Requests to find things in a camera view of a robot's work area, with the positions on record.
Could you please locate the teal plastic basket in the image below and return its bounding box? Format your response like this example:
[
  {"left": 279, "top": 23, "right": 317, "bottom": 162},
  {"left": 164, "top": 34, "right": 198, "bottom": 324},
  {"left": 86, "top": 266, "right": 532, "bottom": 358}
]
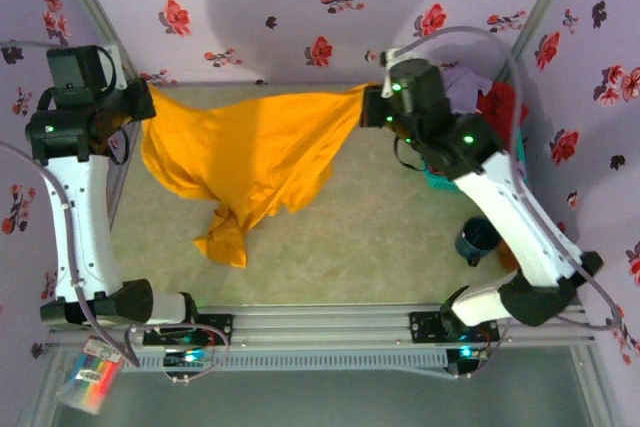
[{"left": 422, "top": 124, "right": 531, "bottom": 194}]

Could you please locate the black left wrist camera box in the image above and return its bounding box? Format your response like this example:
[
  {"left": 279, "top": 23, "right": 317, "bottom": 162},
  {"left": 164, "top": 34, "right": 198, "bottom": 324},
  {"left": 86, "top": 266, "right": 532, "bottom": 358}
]
[{"left": 45, "top": 44, "right": 125, "bottom": 94}]

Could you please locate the brown plush toy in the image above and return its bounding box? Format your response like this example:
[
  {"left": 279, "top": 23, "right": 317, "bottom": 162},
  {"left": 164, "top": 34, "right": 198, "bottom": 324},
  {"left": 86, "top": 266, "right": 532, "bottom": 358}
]
[{"left": 496, "top": 240, "right": 524, "bottom": 274}]

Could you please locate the aluminium frame post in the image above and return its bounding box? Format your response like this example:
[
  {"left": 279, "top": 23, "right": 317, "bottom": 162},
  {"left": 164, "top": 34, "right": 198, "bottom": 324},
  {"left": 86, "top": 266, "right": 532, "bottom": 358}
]
[
  {"left": 48, "top": 0, "right": 147, "bottom": 94},
  {"left": 498, "top": 0, "right": 586, "bottom": 84}
]

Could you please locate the red t-shirt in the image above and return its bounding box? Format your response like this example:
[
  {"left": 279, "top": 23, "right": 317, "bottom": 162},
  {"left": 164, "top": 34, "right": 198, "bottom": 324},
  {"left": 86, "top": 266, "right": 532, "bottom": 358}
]
[{"left": 475, "top": 80, "right": 531, "bottom": 151}]

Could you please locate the orange t-shirt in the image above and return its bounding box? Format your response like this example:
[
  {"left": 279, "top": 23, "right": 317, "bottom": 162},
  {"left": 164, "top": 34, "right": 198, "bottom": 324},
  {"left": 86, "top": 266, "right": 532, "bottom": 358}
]
[{"left": 141, "top": 82, "right": 371, "bottom": 269}]

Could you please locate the controller board with green light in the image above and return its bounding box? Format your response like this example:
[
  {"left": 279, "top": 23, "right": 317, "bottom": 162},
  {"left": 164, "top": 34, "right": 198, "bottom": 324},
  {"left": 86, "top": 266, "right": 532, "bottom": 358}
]
[
  {"left": 163, "top": 348, "right": 212, "bottom": 369},
  {"left": 446, "top": 345, "right": 490, "bottom": 377}
]

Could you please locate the colourful marker pack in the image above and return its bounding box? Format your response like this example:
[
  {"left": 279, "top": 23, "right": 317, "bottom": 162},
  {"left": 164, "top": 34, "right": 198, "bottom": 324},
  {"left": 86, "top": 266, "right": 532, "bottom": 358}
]
[{"left": 54, "top": 335, "right": 126, "bottom": 416}]

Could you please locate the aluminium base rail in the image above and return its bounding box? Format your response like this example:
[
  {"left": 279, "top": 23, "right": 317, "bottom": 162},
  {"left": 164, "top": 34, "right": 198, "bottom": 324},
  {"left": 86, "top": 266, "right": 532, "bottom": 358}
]
[{"left": 47, "top": 302, "right": 597, "bottom": 349}]

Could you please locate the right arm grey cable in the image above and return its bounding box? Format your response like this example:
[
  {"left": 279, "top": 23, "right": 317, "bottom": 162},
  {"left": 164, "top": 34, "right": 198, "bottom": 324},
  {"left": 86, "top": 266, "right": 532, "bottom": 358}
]
[{"left": 394, "top": 25, "right": 626, "bottom": 332}]

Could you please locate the grey slotted cable duct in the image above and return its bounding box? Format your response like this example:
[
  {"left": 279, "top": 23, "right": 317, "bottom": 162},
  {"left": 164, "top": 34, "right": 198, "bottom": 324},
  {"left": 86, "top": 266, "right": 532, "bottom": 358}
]
[{"left": 122, "top": 350, "right": 447, "bottom": 374}]

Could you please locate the dark blue mug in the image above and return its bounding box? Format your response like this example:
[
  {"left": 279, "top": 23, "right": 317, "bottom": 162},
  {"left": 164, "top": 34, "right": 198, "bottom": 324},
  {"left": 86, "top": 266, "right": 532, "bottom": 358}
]
[{"left": 453, "top": 216, "right": 502, "bottom": 268}]

